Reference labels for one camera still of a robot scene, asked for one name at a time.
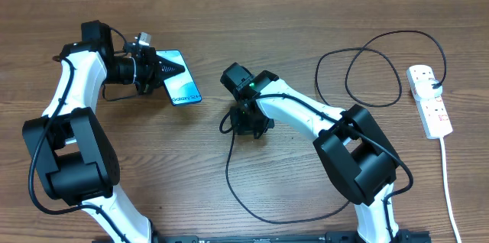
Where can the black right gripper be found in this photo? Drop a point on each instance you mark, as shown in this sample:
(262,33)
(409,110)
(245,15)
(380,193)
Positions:
(240,127)

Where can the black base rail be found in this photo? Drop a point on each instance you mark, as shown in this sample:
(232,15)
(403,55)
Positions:
(403,236)

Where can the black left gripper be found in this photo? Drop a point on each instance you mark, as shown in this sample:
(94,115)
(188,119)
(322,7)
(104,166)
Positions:
(157,69)

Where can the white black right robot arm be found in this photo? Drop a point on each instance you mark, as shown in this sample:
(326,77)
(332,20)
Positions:
(358,158)

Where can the white power strip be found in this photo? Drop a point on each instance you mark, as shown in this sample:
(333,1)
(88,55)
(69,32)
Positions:
(432,112)

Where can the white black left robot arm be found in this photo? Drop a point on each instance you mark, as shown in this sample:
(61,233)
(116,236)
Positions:
(74,166)

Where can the white charger plug adapter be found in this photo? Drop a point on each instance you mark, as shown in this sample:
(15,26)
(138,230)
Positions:
(426,89)

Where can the blue Samsung Galaxy smartphone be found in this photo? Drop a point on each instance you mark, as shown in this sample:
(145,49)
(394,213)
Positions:
(181,88)

